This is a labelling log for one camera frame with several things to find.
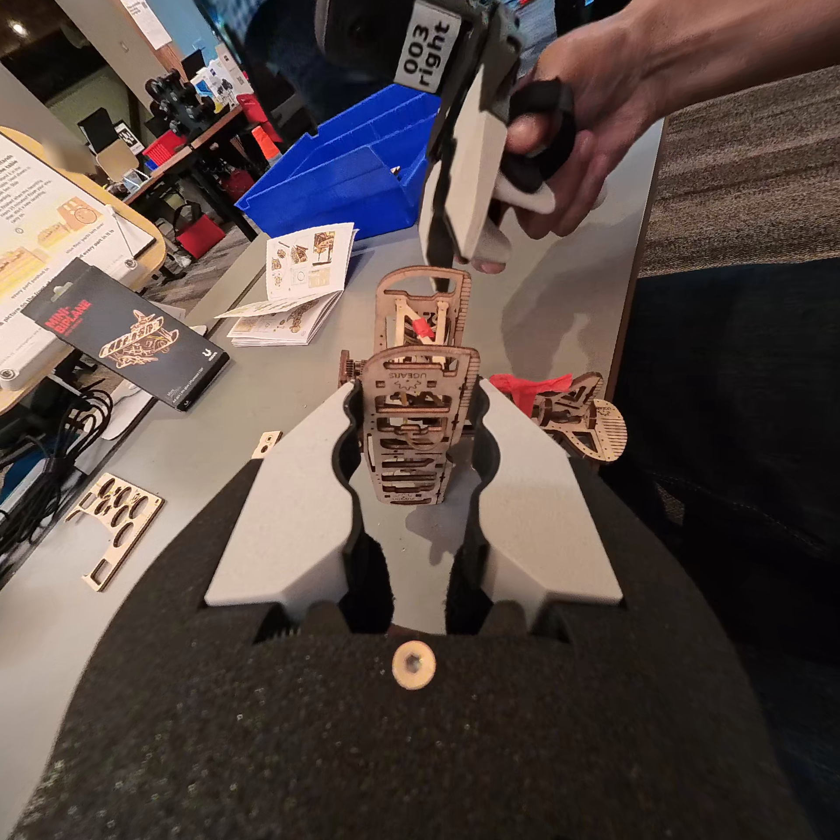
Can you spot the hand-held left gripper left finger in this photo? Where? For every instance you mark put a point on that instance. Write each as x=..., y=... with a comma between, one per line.
x=289, y=525

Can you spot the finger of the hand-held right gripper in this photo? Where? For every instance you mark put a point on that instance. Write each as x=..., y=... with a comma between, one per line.
x=433, y=210
x=476, y=164

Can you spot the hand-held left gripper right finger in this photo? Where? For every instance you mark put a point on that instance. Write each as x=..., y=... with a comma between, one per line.
x=544, y=525

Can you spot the wooden biplane model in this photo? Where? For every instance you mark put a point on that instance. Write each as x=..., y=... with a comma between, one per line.
x=420, y=407

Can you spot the person's right forearm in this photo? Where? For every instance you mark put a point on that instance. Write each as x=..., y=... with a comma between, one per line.
x=754, y=46

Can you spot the grey desk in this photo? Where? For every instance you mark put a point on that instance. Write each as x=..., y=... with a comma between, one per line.
x=197, y=472

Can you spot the person's right hand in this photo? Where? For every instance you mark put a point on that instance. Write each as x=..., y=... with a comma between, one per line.
x=610, y=98

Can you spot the small wooden part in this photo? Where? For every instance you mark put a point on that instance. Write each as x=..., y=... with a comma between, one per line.
x=267, y=445

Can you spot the blue plastic bin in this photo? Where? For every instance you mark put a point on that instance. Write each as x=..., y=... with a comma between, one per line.
x=315, y=190

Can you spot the paper instruction booklet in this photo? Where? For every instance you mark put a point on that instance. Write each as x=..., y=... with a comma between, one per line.
x=308, y=262

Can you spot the orange cone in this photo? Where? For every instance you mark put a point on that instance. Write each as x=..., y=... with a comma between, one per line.
x=266, y=145

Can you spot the wooden cut-out part sheet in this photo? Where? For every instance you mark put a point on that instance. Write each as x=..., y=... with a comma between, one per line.
x=121, y=518

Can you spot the black lens rack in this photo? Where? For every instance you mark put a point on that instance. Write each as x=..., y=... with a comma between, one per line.
x=172, y=105

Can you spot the person's dark trousers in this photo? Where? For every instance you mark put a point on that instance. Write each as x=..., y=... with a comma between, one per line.
x=722, y=407

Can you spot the red storage bin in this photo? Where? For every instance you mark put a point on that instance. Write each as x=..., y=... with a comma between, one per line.
x=200, y=235
x=164, y=145

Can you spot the black packaging card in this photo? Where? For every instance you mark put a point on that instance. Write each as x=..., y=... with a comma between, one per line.
x=131, y=334

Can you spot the illustrated instruction board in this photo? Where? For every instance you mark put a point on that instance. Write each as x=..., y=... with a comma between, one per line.
x=59, y=223

